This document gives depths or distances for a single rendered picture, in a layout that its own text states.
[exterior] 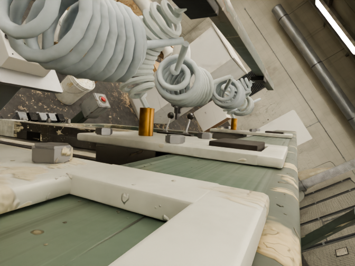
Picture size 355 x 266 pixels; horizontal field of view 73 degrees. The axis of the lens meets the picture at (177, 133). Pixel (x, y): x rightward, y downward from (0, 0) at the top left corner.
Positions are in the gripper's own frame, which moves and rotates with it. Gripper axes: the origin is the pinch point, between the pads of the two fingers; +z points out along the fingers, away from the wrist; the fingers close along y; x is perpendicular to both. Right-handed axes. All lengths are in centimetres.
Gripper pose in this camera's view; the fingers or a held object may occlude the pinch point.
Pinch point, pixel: (177, 113)
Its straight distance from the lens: 140.6
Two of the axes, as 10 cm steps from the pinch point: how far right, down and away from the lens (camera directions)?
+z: -0.7, 10.0, 0.6
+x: -4.4, 0.3, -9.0
